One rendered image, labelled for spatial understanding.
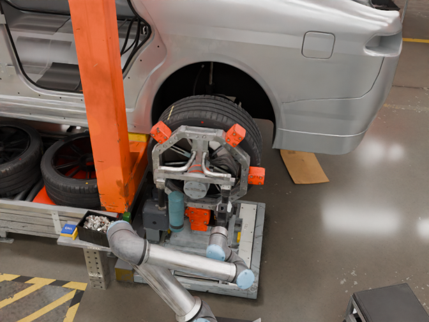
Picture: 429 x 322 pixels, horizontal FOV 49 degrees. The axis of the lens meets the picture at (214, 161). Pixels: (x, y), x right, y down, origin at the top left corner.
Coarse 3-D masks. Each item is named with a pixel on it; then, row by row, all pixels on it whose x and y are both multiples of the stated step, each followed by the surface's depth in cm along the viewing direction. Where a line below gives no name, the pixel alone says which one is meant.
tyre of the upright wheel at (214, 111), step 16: (192, 96) 270; (208, 96) 268; (176, 112) 261; (192, 112) 255; (208, 112) 255; (224, 112) 258; (240, 112) 266; (176, 128) 260; (224, 128) 255; (256, 128) 273; (240, 144) 260; (256, 144) 264; (256, 160) 265
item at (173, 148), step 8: (176, 144) 272; (192, 144) 268; (208, 144) 266; (168, 152) 288; (184, 152) 272; (216, 152) 268; (168, 160) 280; (176, 160) 278; (184, 160) 277; (208, 160) 279; (216, 168) 276; (240, 168) 287; (240, 176) 277; (176, 184) 285; (216, 184) 283; (208, 192) 288; (216, 192) 286
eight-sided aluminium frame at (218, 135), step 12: (180, 132) 251; (192, 132) 250; (204, 132) 250; (216, 132) 250; (156, 144) 264; (168, 144) 257; (228, 144) 251; (156, 156) 263; (240, 156) 254; (156, 168) 268; (168, 180) 280; (168, 192) 279; (240, 192) 270; (192, 204) 282; (204, 204) 280; (216, 204) 279
